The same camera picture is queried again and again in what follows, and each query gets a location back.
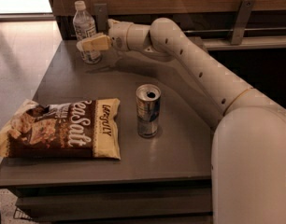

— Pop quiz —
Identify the horizontal metal rail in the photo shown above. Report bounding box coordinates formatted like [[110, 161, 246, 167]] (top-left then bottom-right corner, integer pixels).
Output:
[[183, 27, 286, 35]]

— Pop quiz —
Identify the metal bracket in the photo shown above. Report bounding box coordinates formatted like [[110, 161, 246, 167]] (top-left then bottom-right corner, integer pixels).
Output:
[[93, 3, 108, 32], [229, 0, 256, 46]]

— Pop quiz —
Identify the grey drawer cabinet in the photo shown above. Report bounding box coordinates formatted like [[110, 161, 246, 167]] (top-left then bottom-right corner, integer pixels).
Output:
[[0, 41, 212, 224]]

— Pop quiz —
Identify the clear plastic water bottle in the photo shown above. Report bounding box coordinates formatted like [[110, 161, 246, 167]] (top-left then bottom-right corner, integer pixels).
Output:
[[73, 0, 102, 64]]

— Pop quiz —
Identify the left metal bracket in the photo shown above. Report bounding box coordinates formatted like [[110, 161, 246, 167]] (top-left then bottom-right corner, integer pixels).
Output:
[[93, 3, 108, 32]]

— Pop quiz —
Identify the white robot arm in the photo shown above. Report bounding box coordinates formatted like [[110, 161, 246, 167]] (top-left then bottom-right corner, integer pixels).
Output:
[[77, 18, 286, 224]]

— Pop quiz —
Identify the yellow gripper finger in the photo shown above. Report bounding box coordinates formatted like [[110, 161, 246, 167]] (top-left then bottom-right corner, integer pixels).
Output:
[[81, 35, 111, 51], [77, 33, 105, 51]]

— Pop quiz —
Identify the right metal bracket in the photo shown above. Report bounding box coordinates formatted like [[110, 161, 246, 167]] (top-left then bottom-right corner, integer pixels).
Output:
[[229, 0, 256, 46]]

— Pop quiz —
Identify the silver blue drink can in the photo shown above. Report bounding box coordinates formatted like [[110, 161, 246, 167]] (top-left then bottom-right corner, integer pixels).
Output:
[[136, 84, 161, 138]]

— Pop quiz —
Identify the brown sea salt chip bag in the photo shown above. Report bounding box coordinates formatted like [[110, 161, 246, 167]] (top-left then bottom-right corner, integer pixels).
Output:
[[0, 98, 121, 160]]

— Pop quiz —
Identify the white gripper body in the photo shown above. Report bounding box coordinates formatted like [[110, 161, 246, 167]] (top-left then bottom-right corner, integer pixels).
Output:
[[107, 19, 133, 51]]

